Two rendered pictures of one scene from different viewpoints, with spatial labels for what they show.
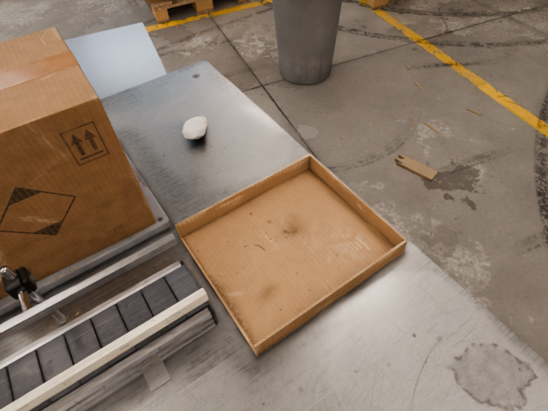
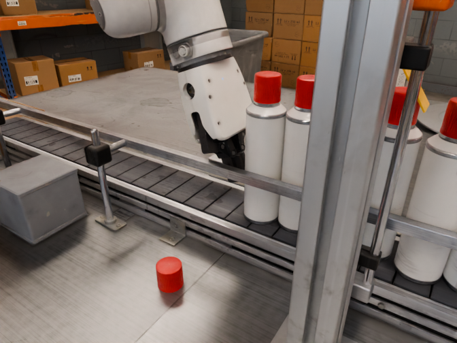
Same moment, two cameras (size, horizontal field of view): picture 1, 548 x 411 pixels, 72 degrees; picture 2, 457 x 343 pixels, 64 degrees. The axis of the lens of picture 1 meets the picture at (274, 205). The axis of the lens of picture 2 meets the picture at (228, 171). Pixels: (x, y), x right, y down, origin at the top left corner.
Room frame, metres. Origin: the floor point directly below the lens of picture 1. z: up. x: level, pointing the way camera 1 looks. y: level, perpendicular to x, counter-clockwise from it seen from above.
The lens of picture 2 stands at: (0.13, 1.13, 1.18)
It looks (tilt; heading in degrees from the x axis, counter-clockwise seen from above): 28 degrees down; 245
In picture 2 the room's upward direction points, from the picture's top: straight up
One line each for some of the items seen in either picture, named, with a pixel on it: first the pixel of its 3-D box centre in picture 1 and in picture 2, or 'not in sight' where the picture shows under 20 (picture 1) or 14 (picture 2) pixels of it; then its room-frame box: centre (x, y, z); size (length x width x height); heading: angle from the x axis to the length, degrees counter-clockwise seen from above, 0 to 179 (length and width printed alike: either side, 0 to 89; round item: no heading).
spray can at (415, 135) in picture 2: not in sight; (385, 177); (-0.19, 0.87, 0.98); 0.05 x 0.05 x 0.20
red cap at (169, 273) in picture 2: not in sight; (169, 273); (0.05, 0.77, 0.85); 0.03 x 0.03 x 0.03
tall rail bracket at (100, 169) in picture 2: not in sight; (113, 173); (0.08, 0.59, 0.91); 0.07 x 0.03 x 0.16; 32
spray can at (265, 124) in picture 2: not in sight; (264, 150); (-0.10, 0.75, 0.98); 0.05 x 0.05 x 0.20
